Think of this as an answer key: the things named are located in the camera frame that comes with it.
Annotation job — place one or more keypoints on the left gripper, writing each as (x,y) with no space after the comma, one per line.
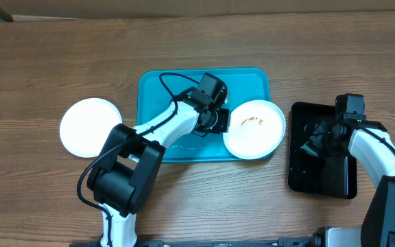
(221,124)

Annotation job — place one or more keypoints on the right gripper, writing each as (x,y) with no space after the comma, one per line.
(316,138)

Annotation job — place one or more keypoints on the green scouring sponge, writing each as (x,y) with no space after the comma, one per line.
(310,148)

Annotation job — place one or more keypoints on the white plate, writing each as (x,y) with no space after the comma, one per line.
(86,125)
(255,130)

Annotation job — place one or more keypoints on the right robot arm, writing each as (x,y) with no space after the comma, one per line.
(370,144)

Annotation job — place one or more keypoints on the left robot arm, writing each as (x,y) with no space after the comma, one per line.
(123,175)

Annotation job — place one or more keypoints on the black water tray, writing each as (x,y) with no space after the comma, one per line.
(332,177)

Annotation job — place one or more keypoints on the teal plastic tray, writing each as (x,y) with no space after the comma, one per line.
(244,84)

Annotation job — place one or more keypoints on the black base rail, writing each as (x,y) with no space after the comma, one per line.
(281,242)

